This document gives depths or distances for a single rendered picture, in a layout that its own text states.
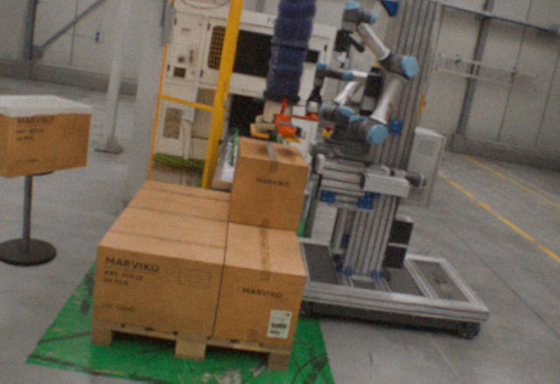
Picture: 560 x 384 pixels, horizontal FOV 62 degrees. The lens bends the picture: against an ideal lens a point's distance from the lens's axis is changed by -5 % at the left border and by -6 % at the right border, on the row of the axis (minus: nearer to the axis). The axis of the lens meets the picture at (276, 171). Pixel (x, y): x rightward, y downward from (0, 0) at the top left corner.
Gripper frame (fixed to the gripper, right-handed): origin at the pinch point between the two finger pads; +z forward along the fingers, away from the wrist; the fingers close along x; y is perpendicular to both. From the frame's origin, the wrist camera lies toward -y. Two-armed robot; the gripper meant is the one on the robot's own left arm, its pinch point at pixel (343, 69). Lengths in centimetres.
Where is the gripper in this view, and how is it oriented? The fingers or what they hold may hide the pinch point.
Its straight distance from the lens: 267.1
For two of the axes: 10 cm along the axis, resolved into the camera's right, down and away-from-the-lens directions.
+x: 0.2, 2.3, -9.7
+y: -9.8, -1.6, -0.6
